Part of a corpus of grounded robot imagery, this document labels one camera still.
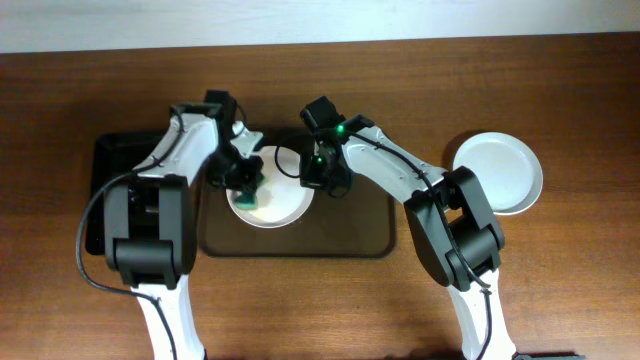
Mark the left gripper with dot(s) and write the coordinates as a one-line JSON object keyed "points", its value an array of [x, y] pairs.
{"points": [[248, 180]]}

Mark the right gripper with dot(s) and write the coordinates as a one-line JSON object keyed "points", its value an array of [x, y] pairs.
{"points": [[311, 179]]}

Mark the green scrubbing sponge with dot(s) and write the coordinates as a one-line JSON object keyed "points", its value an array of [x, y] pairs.
{"points": [[246, 201]]}

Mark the white plate top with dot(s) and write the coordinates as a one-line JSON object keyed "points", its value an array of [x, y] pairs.
{"points": [[279, 200]]}

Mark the white plate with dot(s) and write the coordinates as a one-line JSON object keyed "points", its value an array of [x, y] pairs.
{"points": [[514, 193], [279, 200]]}

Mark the pale blue plate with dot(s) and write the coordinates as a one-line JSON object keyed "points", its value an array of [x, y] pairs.
{"points": [[492, 154]]}

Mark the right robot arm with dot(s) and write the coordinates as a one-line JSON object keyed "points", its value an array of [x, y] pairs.
{"points": [[456, 235]]}

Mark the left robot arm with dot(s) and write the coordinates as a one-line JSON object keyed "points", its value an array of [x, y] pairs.
{"points": [[151, 273]]}

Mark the brown plastic serving tray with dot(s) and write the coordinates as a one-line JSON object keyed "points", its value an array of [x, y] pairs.
{"points": [[360, 224]]}

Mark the black plastic tray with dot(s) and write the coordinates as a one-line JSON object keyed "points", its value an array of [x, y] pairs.
{"points": [[120, 150]]}

